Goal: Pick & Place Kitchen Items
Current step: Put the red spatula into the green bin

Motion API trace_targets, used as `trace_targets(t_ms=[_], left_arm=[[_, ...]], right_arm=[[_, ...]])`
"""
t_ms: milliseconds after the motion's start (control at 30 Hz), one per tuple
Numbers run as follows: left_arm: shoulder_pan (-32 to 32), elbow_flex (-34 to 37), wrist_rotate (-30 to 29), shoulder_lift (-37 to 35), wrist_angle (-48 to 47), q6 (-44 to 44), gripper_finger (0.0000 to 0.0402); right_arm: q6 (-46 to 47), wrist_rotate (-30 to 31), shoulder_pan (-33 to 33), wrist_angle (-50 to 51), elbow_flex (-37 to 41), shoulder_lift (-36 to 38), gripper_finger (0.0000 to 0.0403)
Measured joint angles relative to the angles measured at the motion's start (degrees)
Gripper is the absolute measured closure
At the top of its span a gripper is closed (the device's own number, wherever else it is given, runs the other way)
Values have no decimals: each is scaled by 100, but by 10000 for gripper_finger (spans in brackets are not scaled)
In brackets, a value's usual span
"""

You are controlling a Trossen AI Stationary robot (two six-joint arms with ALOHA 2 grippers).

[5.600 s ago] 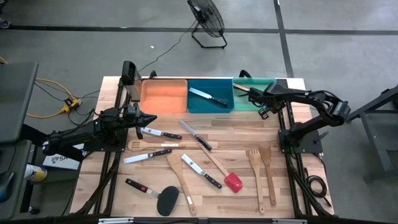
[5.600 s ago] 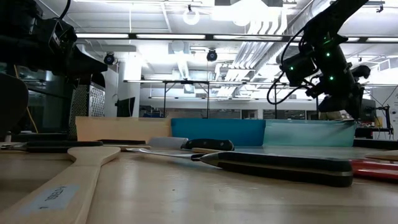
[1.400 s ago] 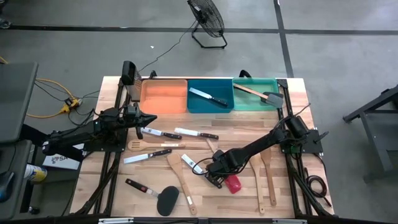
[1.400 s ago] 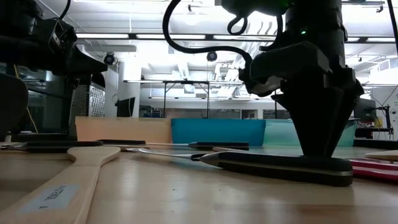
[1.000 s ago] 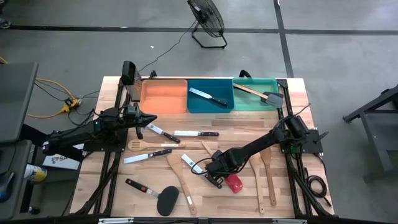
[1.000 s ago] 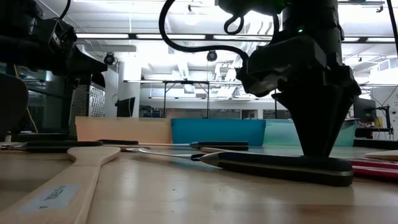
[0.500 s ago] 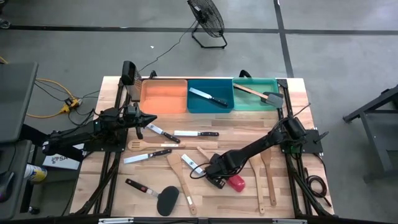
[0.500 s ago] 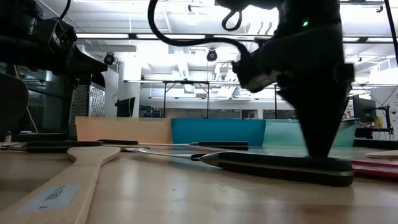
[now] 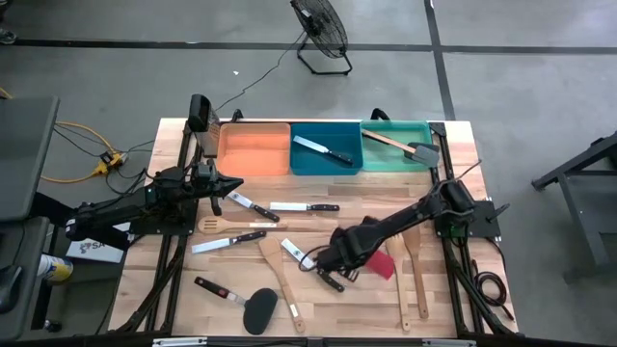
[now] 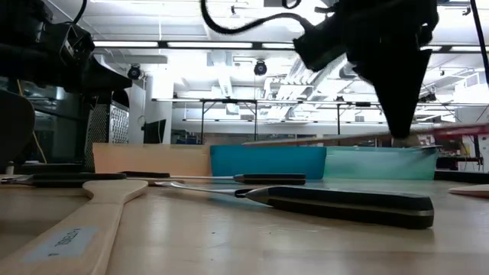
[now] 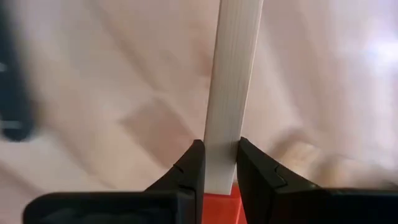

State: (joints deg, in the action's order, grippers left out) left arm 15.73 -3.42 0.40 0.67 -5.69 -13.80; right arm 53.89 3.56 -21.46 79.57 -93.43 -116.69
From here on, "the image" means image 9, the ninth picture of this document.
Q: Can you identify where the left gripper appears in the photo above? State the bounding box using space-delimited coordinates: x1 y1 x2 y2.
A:
190 161 245 217

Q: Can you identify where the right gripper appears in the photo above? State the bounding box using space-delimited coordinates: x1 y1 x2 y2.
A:
316 219 382 283

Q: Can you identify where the red silicone spatula wooden handle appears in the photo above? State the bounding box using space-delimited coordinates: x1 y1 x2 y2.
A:
364 249 396 281

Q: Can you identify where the slotted wooden spoon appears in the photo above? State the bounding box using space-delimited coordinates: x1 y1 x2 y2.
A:
197 215 289 236

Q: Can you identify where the black-handled steel knife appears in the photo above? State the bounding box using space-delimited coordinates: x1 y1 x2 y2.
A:
191 230 268 255
225 190 282 224
281 237 346 294
292 134 355 167
268 201 341 213

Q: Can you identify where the wooden spork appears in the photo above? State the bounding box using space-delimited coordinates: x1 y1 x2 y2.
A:
385 234 413 333

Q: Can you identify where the gray silicone spatula wooden handle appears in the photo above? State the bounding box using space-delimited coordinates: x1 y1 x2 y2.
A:
361 128 441 169

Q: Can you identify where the orange plastic bin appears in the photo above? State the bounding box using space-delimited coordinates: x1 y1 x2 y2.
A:
216 121 293 177

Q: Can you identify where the blue plastic bin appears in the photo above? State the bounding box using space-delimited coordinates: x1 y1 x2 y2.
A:
289 121 364 176

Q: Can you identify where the teal plastic bin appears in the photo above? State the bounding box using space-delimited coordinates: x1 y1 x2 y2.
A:
360 120 434 174

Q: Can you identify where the white printed cardboard box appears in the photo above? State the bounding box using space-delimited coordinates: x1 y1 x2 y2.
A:
65 221 134 265

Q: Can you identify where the black floor fan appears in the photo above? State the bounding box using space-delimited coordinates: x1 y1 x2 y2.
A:
289 0 354 77

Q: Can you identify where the white and yellow can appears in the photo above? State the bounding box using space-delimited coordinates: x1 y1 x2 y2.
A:
37 254 75 284

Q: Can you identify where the dark gray desk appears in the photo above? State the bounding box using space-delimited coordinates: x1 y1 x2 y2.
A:
0 94 62 341

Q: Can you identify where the black metal table stand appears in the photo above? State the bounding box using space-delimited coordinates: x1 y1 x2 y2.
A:
531 130 617 281

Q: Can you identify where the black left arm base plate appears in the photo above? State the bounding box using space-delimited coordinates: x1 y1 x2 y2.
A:
128 198 200 237

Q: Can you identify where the black fan power cable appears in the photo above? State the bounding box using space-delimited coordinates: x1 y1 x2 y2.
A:
214 31 308 113

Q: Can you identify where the yellow extension cord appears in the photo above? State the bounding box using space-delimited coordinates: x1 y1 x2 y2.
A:
40 120 125 185

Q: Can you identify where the coiled black cable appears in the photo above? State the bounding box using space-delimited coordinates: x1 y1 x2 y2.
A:
469 257 516 322

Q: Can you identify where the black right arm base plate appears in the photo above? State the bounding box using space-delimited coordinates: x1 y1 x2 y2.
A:
431 200 502 240

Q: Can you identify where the black aluminium rig frame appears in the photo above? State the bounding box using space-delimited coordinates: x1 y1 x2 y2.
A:
94 108 520 347

